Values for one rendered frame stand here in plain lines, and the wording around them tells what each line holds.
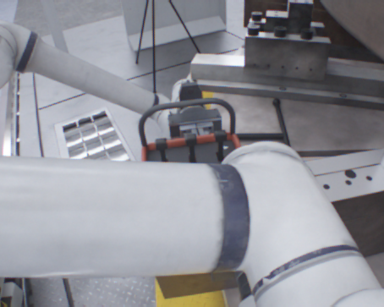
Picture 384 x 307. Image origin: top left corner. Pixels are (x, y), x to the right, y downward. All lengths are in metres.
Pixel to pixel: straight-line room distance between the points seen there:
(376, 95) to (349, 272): 1.69
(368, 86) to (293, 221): 1.64
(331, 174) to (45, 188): 0.64
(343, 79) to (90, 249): 1.68
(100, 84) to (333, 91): 1.33
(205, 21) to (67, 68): 3.09
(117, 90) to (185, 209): 0.74
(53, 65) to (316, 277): 0.78
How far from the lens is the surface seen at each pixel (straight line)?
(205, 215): 0.18
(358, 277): 0.20
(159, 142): 0.51
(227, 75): 1.73
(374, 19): 1.01
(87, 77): 0.86
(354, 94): 1.81
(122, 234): 0.18
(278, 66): 1.59
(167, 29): 3.59
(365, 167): 0.79
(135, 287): 1.30
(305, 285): 0.19
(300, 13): 1.63
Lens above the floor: 1.18
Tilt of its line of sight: 42 degrees down
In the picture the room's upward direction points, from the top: 5 degrees counter-clockwise
